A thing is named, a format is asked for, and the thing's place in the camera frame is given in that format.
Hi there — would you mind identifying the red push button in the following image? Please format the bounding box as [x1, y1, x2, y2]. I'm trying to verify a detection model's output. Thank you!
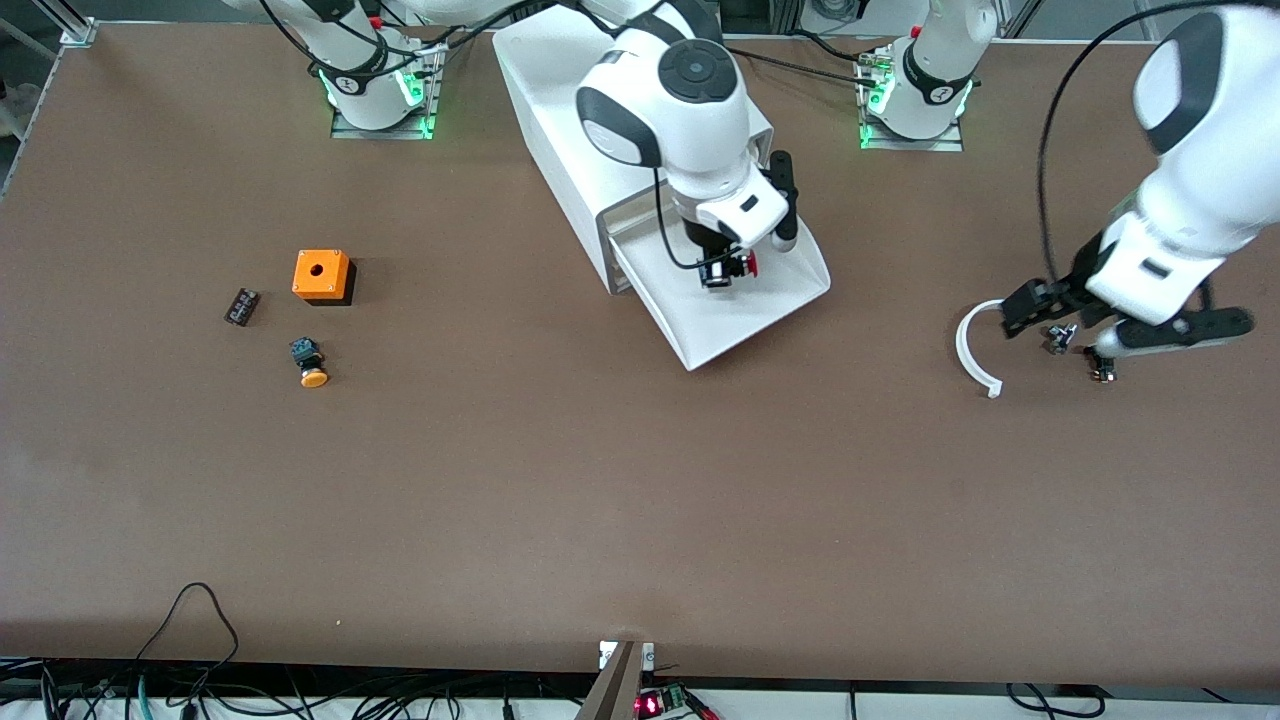
[700, 250, 759, 292]

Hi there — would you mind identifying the white drawer cabinet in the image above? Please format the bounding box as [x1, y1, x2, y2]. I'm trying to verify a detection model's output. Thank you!
[492, 5, 774, 296]

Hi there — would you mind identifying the orange push button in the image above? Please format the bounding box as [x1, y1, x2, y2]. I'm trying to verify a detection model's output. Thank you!
[289, 337, 330, 389]

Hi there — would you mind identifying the white curved plastic arc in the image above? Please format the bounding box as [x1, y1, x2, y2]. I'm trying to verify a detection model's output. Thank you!
[955, 298, 1006, 399]

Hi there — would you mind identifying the circuit board with red LED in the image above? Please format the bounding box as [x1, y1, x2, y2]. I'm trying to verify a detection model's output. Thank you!
[635, 685, 716, 720]

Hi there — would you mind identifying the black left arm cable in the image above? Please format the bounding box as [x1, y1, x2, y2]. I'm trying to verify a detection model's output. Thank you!
[1036, 0, 1231, 286]

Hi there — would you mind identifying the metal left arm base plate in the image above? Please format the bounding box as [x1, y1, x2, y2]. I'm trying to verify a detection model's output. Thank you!
[855, 45, 966, 153]

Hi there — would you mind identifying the black cable on table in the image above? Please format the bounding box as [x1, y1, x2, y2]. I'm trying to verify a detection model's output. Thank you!
[725, 40, 886, 86]

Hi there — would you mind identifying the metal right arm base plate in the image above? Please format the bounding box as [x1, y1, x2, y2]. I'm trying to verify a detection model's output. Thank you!
[330, 40, 448, 141]

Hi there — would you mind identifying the orange button enclosure box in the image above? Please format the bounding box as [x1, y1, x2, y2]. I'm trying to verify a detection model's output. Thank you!
[292, 249, 357, 307]

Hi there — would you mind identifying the black coiled cable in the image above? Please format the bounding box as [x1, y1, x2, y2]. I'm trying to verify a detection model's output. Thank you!
[1005, 683, 1106, 719]

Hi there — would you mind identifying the thin black looped cable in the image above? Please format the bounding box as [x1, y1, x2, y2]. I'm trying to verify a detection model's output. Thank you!
[135, 582, 241, 666]

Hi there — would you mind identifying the aluminium profile post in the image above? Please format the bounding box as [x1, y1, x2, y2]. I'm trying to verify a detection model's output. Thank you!
[35, 0, 99, 46]

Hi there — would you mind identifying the tangled black cable bundle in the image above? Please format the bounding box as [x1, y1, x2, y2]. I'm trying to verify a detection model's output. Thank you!
[0, 655, 601, 720]

